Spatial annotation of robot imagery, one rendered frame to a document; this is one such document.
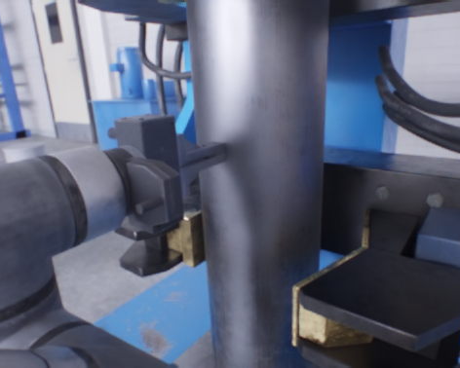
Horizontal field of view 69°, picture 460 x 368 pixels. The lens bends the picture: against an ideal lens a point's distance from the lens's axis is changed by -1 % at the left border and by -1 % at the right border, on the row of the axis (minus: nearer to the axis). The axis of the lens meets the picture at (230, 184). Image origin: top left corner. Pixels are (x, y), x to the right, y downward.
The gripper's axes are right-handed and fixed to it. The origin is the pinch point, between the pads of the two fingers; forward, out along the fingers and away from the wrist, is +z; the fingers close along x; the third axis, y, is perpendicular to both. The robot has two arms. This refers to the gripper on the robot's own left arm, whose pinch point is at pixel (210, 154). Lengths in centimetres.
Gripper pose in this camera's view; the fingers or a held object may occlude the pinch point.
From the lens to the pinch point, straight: 48.2
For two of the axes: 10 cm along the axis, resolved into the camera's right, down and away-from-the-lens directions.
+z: 6.1, -2.7, 7.5
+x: 0.5, 9.5, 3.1
